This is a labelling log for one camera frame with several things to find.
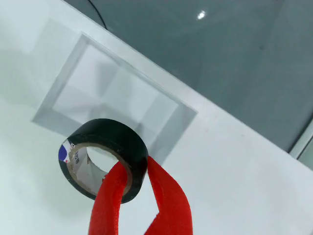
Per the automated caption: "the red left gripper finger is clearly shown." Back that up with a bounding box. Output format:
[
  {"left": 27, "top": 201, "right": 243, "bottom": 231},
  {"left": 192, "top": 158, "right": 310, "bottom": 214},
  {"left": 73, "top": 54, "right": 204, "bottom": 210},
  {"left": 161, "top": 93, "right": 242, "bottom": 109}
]
[{"left": 88, "top": 161, "right": 129, "bottom": 235}]

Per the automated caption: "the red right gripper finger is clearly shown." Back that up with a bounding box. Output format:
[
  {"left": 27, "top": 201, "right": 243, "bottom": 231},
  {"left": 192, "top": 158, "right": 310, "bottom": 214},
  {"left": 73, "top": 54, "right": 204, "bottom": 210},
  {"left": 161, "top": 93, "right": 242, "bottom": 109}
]
[{"left": 144, "top": 156, "right": 193, "bottom": 235}]

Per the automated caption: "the black electrical tape roll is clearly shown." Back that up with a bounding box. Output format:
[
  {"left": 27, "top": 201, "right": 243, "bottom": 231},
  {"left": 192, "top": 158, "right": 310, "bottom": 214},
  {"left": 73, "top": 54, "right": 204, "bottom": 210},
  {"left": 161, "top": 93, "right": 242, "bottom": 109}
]
[{"left": 58, "top": 118, "right": 149, "bottom": 204}]

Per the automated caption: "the white rectangular bin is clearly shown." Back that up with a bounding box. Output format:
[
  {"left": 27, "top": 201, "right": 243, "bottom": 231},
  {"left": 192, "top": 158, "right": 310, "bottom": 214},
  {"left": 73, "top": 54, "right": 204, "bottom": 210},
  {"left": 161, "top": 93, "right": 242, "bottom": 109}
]
[{"left": 30, "top": 31, "right": 199, "bottom": 167}]

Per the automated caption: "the white glass partition frame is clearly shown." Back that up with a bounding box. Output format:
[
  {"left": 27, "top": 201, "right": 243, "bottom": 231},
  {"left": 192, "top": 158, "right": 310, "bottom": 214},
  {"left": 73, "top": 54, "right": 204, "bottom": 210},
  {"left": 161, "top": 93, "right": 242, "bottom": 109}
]
[{"left": 289, "top": 126, "right": 313, "bottom": 171}]

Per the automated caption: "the thin black cable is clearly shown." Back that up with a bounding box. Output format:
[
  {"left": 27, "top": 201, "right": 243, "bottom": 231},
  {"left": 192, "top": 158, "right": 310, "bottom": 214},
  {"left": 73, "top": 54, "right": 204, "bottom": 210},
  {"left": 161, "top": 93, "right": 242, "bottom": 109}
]
[{"left": 87, "top": 0, "right": 108, "bottom": 29}]

